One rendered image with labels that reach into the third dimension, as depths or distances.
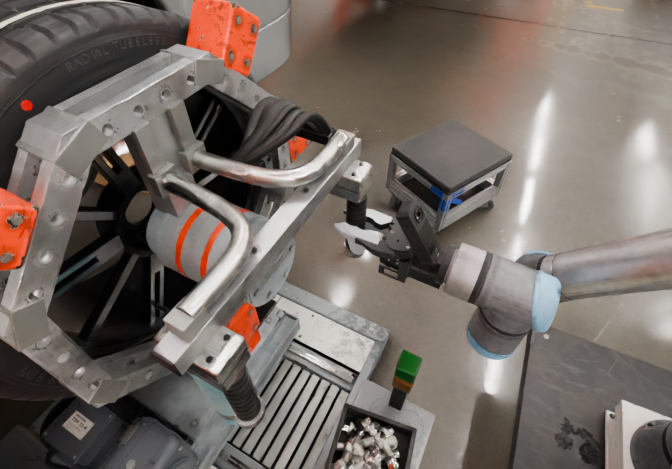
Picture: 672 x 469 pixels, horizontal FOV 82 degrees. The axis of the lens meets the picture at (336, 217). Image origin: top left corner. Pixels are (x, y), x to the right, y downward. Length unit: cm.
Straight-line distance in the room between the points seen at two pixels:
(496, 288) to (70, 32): 66
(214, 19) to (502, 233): 160
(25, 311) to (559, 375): 117
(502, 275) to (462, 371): 89
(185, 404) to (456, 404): 84
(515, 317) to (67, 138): 64
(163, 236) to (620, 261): 70
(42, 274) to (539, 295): 65
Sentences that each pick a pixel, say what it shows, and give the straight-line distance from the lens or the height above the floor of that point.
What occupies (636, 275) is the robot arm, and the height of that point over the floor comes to 88.
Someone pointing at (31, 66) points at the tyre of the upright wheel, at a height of 116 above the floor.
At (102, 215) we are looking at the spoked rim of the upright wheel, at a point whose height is 92.
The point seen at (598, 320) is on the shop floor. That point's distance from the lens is 184.
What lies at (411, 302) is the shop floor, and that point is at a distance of 161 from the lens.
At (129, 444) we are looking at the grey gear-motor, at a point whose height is 41.
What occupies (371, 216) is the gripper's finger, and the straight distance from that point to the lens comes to 71.
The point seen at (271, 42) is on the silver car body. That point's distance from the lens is 135.
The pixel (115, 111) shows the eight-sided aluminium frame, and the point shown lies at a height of 111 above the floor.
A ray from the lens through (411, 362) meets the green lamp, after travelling 76.
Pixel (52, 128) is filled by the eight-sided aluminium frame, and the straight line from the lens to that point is 51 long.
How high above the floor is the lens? 135
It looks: 46 degrees down
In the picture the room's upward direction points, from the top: straight up
